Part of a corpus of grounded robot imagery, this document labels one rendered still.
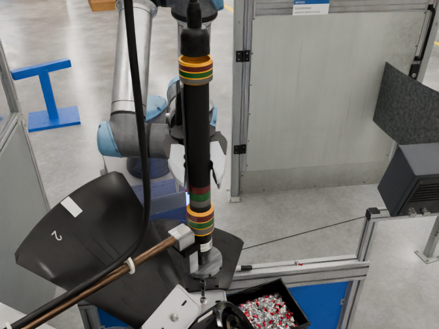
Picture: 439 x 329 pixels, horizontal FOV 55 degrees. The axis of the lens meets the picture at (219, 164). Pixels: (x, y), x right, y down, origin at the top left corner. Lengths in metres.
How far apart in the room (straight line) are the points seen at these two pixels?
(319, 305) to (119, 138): 0.95
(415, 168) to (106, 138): 0.77
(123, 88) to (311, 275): 0.83
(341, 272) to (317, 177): 1.69
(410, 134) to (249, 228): 1.11
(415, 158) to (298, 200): 1.85
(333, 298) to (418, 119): 1.35
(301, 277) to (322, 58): 1.56
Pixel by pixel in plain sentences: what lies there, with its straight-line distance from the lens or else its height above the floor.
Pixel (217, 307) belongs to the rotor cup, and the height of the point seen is 1.26.
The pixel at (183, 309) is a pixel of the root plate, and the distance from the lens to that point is 0.74.
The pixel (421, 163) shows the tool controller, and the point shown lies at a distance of 1.21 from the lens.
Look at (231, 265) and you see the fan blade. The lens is 0.92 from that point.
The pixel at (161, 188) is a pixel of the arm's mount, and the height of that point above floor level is 1.04.
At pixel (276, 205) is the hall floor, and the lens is 2.93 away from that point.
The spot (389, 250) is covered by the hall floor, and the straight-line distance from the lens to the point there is 2.78.
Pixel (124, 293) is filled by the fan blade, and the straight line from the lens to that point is 0.71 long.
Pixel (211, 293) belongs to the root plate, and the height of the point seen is 1.18.
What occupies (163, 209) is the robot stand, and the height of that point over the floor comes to 1.00.
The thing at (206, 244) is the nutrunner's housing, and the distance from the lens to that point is 0.70.
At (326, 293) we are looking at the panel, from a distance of 1.50.
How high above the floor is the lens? 1.84
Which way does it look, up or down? 34 degrees down
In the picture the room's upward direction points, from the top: straight up
